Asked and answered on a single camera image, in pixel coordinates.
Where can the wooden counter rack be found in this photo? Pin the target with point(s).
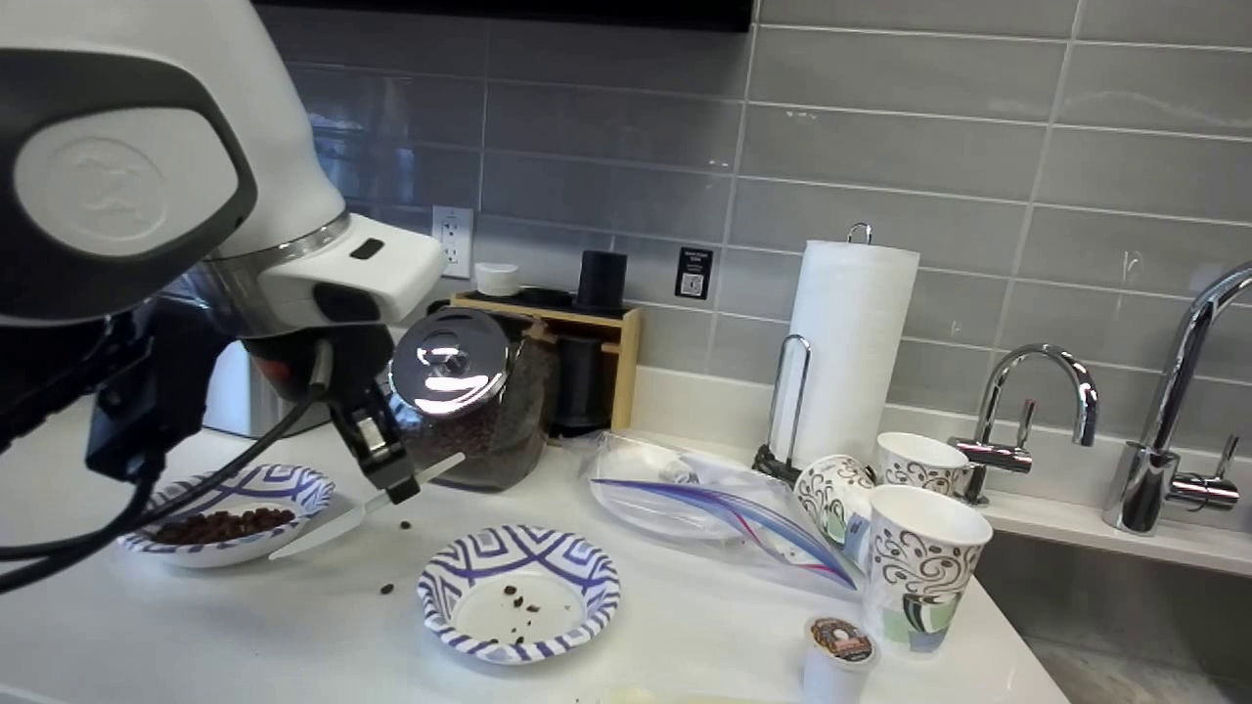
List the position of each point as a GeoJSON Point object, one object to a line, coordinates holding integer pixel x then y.
{"type": "Point", "coordinates": [626, 365]}

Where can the white wall outlet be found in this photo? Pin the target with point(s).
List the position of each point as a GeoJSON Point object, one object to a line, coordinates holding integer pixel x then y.
{"type": "Point", "coordinates": [458, 240]}

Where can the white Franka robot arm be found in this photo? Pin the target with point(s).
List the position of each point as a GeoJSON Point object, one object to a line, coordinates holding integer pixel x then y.
{"type": "Point", "coordinates": [261, 120]}

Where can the tall chrome faucet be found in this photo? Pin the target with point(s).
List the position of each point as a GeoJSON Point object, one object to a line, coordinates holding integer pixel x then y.
{"type": "Point", "coordinates": [1148, 481]}

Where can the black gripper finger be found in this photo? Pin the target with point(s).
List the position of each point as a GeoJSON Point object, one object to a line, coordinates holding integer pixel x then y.
{"type": "Point", "coordinates": [346, 427]}
{"type": "Point", "coordinates": [393, 463]}

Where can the small chrome faucet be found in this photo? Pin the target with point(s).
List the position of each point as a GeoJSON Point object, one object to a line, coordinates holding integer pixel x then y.
{"type": "Point", "coordinates": [999, 456]}

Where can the grey sink basin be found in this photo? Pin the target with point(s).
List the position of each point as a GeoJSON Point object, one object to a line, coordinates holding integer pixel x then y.
{"type": "Point", "coordinates": [1122, 627]}

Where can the white mug black swirl pattern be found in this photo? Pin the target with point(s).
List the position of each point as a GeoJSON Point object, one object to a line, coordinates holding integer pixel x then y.
{"type": "Point", "coordinates": [921, 463]}
{"type": "Point", "coordinates": [827, 503]}

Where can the blue patterned paper bowl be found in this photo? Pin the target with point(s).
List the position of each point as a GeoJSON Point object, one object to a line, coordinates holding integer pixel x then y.
{"type": "Point", "coordinates": [269, 485]}
{"type": "Point", "coordinates": [470, 559]}

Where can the white paper towel roll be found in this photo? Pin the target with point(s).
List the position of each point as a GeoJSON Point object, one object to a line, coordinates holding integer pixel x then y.
{"type": "Point", "coordinates": [847, 353]}

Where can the small white round container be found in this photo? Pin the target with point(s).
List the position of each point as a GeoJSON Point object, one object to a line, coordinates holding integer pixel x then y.
{"type": "Point", "coordinates": [499, 278]}

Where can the black canister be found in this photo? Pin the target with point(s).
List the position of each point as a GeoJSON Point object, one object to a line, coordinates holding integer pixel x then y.
{"type": "Point", "coordinates": [581, 384]}

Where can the coffee bean pile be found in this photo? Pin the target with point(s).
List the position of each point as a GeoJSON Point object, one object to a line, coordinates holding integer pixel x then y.
{"type": "Point", "coordinates": [238, 524]}

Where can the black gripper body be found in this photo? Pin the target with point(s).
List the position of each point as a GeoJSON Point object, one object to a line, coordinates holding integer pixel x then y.
{"type": "Point", "coordinates": [320, 358]}

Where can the patterned paper cup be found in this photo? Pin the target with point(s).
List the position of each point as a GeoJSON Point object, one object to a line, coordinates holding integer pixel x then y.
{"type": "Point", "coordinates": [921, 559]}

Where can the tall black box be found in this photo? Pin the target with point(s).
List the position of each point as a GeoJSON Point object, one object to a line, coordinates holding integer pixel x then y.
{"type": "Point", "coordinates": [599, 278]}

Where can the dark upper cabinet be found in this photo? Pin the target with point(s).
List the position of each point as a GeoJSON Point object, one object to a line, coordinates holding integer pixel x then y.
{"type": "Point", "coordinates": [548, 13]}

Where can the white coffee pod cup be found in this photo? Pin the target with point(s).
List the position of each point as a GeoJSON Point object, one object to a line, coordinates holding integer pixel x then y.
{"type": "Point", "coordinates": [836, 649]}

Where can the white oval serving dish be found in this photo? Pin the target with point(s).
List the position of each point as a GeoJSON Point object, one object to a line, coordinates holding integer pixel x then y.
{"type": "Point", "coordinates": [665, 499]}

